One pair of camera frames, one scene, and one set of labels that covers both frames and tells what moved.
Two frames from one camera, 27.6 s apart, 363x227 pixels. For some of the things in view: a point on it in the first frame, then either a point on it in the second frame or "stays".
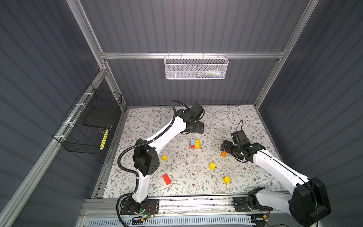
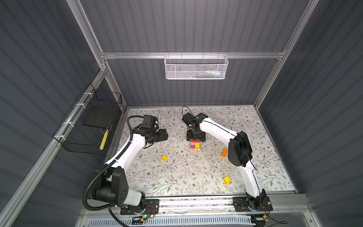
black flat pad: (99, 116) stays
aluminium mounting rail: (108, 205) stays
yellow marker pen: (104, 139) stays
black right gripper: (227, 149) → (201, 137)
